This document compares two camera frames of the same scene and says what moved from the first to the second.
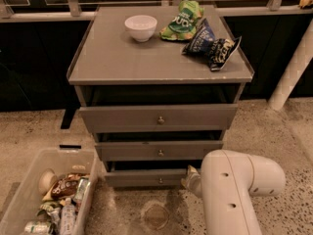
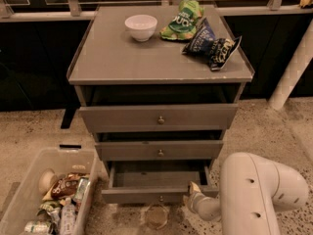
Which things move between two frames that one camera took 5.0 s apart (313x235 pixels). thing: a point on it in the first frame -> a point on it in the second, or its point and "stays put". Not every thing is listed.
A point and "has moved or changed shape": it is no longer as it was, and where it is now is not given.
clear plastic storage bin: [55, 195] stays put
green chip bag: [183, 24] stays put
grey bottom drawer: [143, 177] has moved or changed shape
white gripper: [195, 182] -> [196, 200]
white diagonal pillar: [298, 63] stays put
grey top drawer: [157, 117] stays put
